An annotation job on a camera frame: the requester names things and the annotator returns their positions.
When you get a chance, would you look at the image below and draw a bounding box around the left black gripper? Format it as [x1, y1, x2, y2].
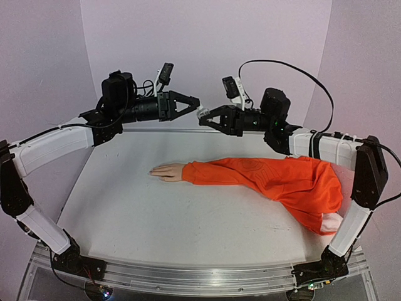
[118, 90, 202, 124]

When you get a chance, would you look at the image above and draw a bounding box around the clear nail polish bottle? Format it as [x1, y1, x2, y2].
[196, 107, 210, 120]

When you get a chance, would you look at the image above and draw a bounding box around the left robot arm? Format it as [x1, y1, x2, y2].
[1, 70, 201, 274]

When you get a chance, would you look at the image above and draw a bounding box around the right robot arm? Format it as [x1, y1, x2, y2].
[197, 88, 388, 257]

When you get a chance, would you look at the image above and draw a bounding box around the mannequin hand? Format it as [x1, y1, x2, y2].
[149, 163, 185, 182]

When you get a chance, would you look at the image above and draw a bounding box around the orange sweatshirt sleeve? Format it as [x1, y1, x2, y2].
[182, 157, 343, 235]

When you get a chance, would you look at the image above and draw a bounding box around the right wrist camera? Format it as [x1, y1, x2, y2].
[222, 76, 247, 110]

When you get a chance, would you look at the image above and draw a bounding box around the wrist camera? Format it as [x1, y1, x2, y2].
[222, 76, 247, 110]
[153, 63, 174, 96]

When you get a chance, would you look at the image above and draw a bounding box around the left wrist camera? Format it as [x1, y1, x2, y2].
[153, 63, 174, 96]

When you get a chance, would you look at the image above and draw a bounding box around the black right camera cable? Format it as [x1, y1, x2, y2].
[237, 60, 335, 135]

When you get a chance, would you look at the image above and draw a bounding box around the aluminium back rail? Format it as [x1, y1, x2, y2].
[104, 127, 303, 135]

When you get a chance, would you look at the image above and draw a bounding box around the aluminium rail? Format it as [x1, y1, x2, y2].
[31, 245, 371, 297]
[104, 127, 303, 135]

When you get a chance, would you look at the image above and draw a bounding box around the aluminium front rail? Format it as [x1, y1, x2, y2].
[31, 245, 371, 297]

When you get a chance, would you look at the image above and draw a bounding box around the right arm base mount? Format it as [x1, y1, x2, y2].
[291, 246, 350, 288]

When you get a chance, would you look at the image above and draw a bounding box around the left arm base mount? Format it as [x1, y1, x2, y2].
[51, 230, 107, 282]

